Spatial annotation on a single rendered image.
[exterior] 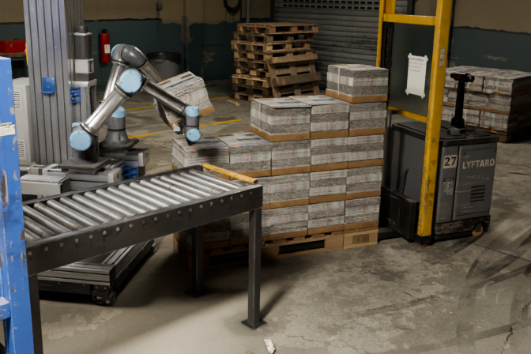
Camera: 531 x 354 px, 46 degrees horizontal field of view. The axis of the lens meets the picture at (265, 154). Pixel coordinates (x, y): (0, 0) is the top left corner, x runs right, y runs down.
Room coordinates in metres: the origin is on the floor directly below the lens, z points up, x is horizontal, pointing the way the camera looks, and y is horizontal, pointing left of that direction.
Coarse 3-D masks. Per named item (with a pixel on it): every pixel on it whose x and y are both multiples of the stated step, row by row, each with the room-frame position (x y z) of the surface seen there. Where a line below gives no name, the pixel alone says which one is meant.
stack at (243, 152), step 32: (192, 160) 3.78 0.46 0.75; (224, 160) 3.86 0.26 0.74; (256, 160) 3.95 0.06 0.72; (288, 160) 4.04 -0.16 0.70; (320, 160) 4.13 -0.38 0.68; (288, 192) 4.04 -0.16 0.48; (320, 192) 4.14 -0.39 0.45; (224, 224) 3.87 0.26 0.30; (288, 224) 4.05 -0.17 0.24; (320, 224) 4.15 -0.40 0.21; (224, 256) 4.00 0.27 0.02; (288, 256) 4.05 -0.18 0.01
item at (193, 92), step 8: (192, 80) 3.83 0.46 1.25; (200, 80) 3.78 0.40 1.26; (168, 88) 3.81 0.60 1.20; (176, 88) 3.74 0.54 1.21; (184, 88) 3.75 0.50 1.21; (192, 88) 3.77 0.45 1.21; (200, 88) 3.79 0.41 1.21; (176, 96) 3.73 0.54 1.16; (184, 96) 3.76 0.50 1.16; (192, 96) 3.77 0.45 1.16; (200, 96) 3.78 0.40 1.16; (208, 96) 3.80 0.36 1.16; (160, 104) 3.80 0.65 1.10; (192, 104) 3.76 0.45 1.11; (200, 104) 3.78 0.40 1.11; (208, 104) 3.80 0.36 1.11; (168, 112) 3.72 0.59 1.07; (176, 112) 3.73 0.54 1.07; (168, 120) 3.71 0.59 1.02; (176, 120) 3.73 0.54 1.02
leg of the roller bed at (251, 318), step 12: (252, 216) 3.12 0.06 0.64; (252, 228) 3.12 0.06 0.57; (252, 240) 3.11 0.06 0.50; (252, 252) 3.11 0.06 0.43; (252, 264) 3.11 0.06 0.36; (252, 276) 3.11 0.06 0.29; (252, 288) 3.11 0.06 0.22; (252, 300) 3.11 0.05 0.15; (252, 312) 3.11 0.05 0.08; (252, 324) 3.11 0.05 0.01
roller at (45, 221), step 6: (24, 210) 2.70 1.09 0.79; (30, 210) 2.68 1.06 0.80; (30, 216) 2.65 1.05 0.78; (36, 216) 2.62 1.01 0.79; (42, 216) 2.61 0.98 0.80; (42, 222) 2.57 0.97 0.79; (48, 222) 2.54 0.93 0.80; (54, 222) 2.53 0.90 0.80; (48, 228) 2.52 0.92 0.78; (54, 228) 2.49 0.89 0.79; (60, 228) 2.47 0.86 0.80; (66, 228) 2.46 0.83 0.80
